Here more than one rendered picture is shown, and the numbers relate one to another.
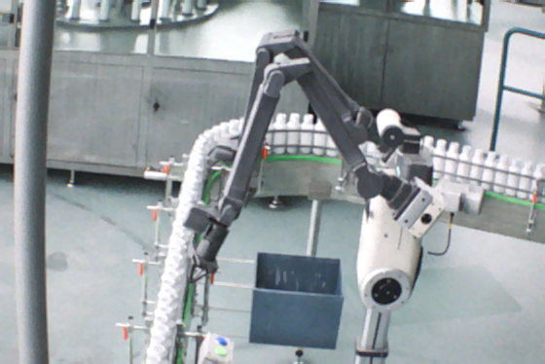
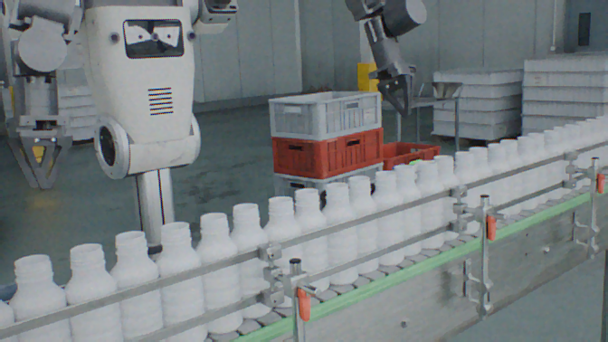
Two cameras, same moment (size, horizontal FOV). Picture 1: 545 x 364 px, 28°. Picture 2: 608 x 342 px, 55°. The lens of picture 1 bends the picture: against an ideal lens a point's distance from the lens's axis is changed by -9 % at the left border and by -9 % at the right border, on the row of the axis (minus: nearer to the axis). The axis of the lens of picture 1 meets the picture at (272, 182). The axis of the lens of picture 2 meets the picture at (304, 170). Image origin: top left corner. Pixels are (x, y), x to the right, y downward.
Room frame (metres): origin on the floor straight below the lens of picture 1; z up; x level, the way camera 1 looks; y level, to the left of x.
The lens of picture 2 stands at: (3.81, 0.98, 1.38)
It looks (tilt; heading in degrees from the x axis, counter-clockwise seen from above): 12 degrees down; 231
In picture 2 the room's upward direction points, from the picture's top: 3 degrees counter-clockwise
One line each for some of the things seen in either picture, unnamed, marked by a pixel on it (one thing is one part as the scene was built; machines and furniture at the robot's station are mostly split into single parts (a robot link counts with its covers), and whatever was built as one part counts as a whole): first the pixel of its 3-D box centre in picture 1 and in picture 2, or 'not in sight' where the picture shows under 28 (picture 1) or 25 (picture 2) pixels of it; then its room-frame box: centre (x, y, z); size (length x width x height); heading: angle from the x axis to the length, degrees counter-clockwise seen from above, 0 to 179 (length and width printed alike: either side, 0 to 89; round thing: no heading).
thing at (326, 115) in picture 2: not in sight; (327, 113); (1.45, -1.71, 1.00); 0.61 x 0.41 x 0.22; 9
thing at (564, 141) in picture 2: not in sight; (559, 160); (2.41, 0.26, 1.08); 0.06 x 0.06 x 0.17
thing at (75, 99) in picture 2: not in sight; (52, 116); (0.86, -9.38, 0.50); 1.24 x 1.03 x 1.00; 4
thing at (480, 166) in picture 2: (161, 351); (477, 186); (2.77, 0.26, 1.08); 0.06 x 0.06 x 0.17
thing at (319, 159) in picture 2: not in sight; (328, 149); (1.45, -1.71, 0.78); 0.61 x 0.41 x 0.22; 8
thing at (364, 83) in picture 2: not in sight; (370, 91); (-4.19, -6.89, 0.55); 0.40 x 0.40 x 1.10; 1
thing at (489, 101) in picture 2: not in sight; (487, 104); (-3.45, -3.86, 0.50); 1.23 x 1.05 x 1.00; 0
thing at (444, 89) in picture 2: not in sight; (446, 95); (-1.23, -2.87, 0.85); 0.36 x 0.12 x 0.27; 91
